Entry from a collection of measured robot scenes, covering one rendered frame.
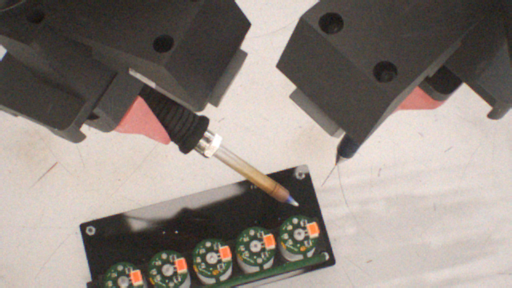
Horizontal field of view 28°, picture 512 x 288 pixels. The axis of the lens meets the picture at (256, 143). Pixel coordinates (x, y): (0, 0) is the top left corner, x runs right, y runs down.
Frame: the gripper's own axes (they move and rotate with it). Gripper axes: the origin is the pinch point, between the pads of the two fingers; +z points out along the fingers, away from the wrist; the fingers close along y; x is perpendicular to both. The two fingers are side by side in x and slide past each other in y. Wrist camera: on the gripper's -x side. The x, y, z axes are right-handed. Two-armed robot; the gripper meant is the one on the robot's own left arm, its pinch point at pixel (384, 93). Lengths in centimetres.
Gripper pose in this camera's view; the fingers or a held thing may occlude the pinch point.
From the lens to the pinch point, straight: 52.7
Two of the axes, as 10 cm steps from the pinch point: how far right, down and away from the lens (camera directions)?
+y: 7.2, 6.8, -1.6
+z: -2.5, 4.6, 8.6
